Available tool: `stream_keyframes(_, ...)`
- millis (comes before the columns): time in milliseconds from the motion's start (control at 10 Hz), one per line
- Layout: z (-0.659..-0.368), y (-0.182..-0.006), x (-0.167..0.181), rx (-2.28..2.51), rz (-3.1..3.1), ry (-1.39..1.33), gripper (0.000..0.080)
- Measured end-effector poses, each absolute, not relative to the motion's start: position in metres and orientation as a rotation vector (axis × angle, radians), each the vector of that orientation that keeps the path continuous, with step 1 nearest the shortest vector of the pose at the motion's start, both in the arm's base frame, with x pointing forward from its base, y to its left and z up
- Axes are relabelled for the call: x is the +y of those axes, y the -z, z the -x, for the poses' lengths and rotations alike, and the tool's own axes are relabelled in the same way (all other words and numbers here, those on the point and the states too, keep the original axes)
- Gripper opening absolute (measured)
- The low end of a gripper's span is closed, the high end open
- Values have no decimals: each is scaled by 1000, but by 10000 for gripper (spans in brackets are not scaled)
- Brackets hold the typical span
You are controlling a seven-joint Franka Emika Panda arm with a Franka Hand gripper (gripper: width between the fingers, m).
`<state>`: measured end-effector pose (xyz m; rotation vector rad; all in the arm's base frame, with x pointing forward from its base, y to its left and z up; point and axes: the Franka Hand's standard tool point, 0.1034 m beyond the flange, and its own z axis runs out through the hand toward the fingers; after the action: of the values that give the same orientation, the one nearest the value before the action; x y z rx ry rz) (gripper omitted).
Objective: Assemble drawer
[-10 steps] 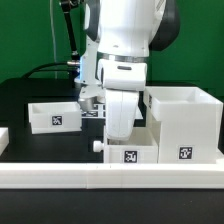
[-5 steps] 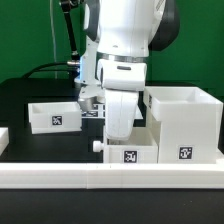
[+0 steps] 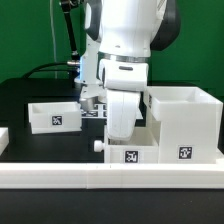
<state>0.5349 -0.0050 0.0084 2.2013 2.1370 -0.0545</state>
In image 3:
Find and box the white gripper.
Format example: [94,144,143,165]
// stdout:
[99,59,149,140]

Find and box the white drawer box with knob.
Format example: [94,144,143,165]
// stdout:
[94,127,159,164]

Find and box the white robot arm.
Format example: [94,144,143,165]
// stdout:
[80,0,181,141]

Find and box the white rear drawer box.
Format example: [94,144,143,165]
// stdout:
[28,101,82,134]

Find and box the white block at left edge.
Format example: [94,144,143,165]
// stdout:
[0,127,9,155]

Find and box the white drawer cabinet frame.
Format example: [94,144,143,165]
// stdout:
[144,86,223,164]

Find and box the black cable on table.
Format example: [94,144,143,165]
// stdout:
[21,61,82,79]

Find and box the white front fence rail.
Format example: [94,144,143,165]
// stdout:
[0,163,224,189]

